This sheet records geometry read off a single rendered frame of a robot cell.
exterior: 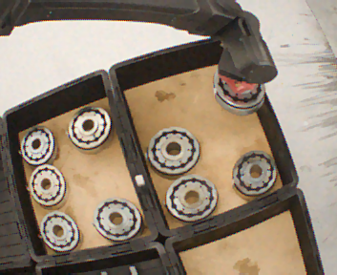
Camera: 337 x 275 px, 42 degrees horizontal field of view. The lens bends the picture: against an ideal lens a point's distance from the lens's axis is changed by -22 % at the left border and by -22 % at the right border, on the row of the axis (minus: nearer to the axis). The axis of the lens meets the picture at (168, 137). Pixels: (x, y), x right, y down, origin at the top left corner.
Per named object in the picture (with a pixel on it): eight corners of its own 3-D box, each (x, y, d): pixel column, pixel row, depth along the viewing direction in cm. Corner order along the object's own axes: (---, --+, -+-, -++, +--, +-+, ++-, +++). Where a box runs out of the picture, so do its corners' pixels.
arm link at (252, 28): (253, 6, 77) (222, 6, 77) (267, 34, 74) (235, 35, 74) (252, 27, 84) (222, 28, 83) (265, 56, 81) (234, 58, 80)
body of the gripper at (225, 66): (263, 46, 89) (265, 25, 83) (252, 87, 85) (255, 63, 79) (231, 33, 91) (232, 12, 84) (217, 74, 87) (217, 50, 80)
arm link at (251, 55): (217, -10, 71) (184, 15, 77) (240, 41, 66) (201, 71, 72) (266, 14, 78) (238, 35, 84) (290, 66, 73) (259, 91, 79)
